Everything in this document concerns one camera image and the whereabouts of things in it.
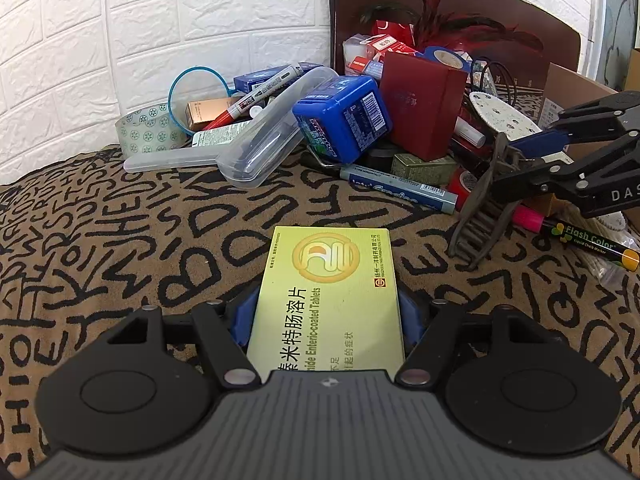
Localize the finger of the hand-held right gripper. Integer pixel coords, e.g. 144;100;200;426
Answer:
492;132;640;203
507;91;640;160

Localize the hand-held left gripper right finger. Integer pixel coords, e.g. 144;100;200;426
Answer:
395;290;567;391

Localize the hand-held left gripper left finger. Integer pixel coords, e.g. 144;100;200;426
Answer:
100;292;263;391

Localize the brown hair claw clip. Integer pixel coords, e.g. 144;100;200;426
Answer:
446;132;526;266

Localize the yellow green medicine box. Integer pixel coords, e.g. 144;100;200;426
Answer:
246;226;406;378

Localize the pink capped black chalk marker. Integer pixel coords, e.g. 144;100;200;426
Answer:
515;205;640;273

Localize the open cardboard box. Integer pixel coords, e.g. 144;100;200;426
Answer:
537;62;640;161

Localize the white dotted oval plate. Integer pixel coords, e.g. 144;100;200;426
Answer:
467;91;543;136

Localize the red tape roll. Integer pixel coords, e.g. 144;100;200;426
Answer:
447;170;482;206

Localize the green metal tin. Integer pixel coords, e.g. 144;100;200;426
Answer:
390;152;459;187

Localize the dark red box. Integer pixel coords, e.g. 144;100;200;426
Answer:
380;52;470;161

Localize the letter print brown blanket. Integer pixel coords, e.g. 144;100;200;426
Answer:
0;145;640;480

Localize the blue tape roll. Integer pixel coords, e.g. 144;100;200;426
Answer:
425;46;473;72

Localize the blue grey marker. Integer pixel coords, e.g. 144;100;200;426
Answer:
340;162;458;215

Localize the black round lid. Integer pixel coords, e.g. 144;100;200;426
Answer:
367;141;401;168

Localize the dark brown lacquer board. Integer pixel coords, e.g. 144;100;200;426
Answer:
329;0;583;91

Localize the red playing card box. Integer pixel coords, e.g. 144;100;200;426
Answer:
362;34;418;58

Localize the white tube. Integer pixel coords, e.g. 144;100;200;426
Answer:
191;120;256;148

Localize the wide clear plastic case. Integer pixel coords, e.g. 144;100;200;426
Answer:
216;66;341;190

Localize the blue cube box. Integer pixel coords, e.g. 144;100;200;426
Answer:
292;76;393;165

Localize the white red packet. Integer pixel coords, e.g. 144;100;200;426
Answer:
342;35;386;77

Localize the rose gold box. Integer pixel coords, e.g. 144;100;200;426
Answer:
186;99;236;131

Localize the green patterned tape roll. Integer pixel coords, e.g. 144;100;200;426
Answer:
115;101;185;157

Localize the red and grey marker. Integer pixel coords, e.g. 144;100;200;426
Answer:
202;62;302;132

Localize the blue pen box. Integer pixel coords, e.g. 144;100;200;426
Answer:
233;62;325;96

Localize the black cable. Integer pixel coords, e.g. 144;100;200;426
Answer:
470;57;521;106

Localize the blue ring loop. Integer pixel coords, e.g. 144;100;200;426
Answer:
167;66;236;136

